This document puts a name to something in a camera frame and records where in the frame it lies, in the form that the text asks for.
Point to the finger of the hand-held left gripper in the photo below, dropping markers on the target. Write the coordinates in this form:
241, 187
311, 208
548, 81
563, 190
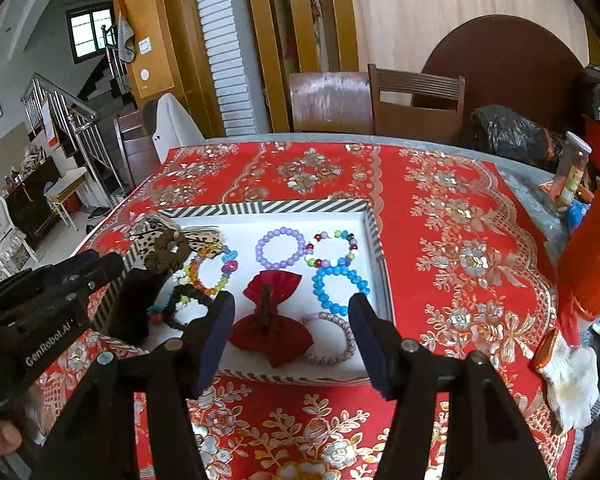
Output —
95, 270

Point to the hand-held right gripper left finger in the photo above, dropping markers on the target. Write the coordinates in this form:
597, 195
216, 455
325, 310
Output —
220, 340

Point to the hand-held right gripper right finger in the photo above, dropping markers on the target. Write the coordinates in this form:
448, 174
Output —
370, 350

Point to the leopard print bow scrunchie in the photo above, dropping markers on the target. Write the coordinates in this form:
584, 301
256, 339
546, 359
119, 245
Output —
160, 255

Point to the striped tray box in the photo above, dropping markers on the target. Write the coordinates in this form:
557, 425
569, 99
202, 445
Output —
240, 230

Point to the small white table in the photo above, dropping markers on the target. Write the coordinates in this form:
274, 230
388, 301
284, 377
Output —
67, 182

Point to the dark wooden cabinet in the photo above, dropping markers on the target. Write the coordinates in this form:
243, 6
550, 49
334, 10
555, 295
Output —
30, 205

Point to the white ornate chair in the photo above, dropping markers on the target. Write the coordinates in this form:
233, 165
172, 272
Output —
0, 230

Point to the red embroidered tablecloth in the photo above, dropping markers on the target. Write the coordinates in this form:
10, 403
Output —
455, 270

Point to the dark wooden chair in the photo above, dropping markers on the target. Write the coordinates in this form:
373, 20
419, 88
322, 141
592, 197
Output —
132, 150

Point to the metal stair railing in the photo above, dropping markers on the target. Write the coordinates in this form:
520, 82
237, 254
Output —
80, 125

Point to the white jacket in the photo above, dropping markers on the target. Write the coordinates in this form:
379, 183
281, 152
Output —
175, 125

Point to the small orange oblong object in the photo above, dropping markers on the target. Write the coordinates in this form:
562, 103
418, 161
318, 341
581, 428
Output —
546, 349

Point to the white crumpled tissue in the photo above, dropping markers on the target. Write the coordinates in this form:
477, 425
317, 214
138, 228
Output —
575, 385

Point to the slatted wooden chair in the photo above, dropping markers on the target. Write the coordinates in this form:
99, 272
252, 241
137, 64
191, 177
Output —
395, 120

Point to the hanging grey cloth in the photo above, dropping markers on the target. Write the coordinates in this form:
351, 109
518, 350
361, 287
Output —
125, 35

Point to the window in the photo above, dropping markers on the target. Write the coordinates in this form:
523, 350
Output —
87, 32

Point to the orange ribbed plastic jug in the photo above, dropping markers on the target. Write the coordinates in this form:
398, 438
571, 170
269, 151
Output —
595, 260

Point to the brown wooden chair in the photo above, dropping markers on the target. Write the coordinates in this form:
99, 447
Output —
330, 102

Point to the white ribbed column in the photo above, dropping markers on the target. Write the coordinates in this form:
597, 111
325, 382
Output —
227, 50

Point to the glass jar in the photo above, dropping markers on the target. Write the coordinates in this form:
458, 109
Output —
570, 175

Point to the round brown tabletop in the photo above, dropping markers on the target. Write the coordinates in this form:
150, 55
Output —
505, 60

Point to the round white wall disc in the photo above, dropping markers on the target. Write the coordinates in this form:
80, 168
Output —
145, 74

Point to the white wall switch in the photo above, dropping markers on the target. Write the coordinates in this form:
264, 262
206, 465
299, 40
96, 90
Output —
144, 46

